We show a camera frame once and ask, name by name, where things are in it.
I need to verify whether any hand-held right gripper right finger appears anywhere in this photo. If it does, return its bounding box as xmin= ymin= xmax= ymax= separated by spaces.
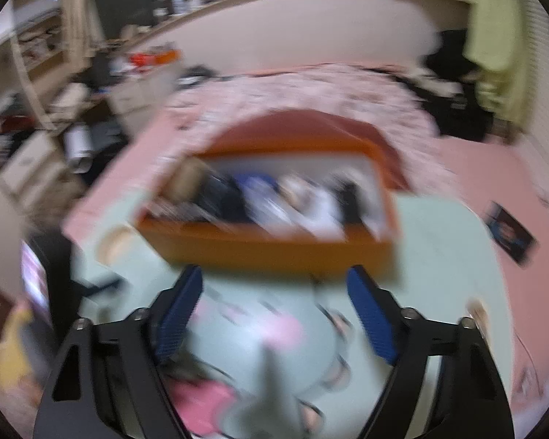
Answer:
xmin=346 ymin=264 xmax=515 ymax=439

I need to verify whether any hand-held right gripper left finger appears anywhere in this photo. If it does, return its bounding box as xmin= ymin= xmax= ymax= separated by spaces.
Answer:
xmin=33 ymin=264 xmax=204 ymax=439

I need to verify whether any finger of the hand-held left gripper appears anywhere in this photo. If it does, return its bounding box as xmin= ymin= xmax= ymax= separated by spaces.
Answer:
xmin=71 ymin=277 xmax=124 ymax=300

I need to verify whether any orange cardboard box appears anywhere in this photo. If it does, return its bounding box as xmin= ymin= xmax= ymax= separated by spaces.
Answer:
xmin=135 ymin=109 xmax=412 ymax=279

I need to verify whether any white fluffy scrunchie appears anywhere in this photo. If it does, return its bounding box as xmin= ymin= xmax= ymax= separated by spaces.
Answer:
xmin=295 ymin=187 xmax=346 ymax=241

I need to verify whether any black fluffy pouch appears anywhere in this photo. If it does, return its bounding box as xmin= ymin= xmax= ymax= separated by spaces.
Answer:
xmin=197 ymin=174 xmax=245 ymax=225

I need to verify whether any blue tin box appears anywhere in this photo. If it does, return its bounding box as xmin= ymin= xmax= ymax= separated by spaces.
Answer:
xmin=235 ymin=173 xmax=277 ymax=202

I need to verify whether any yellow cloth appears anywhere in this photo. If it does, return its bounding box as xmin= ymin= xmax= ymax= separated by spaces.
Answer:
xmin=0 ymin=302 xmax=33 ymax=389

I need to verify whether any white rolled tube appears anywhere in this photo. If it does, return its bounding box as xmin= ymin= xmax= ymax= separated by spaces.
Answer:
xmin=64 ymin=123 xmax=94 ymax=172

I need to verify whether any dark printed card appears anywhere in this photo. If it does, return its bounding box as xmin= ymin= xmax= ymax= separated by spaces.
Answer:
xmin=482 ymin=201 xmax=538 ymax=266

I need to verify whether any pink bed sheet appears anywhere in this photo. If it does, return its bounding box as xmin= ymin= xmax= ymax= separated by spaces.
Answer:
xmin=61 ymin=114 xmax=549 ymax=426

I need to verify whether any white drawer cabinet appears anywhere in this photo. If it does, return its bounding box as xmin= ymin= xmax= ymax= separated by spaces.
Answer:
xmin=110 ymin=61 xmax=184 ymax=115

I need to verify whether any pile of black clothes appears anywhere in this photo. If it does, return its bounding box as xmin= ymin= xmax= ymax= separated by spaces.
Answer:
xmin=421 ymin=30 xmax=490 ymax=142

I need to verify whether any grey bundle on bed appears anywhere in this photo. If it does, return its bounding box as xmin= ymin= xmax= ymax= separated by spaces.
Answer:
xmin=178 ymin=66 xmax=211 ymax=87

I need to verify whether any pink floral quilt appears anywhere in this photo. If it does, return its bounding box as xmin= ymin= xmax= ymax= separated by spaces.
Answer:
xmin=165 ymin=61 xmax=444 ymax=184

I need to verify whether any light green hanging garment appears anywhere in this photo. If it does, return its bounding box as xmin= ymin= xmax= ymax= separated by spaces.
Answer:
xmin=464 ymin=0 xmax=531 ymax=133

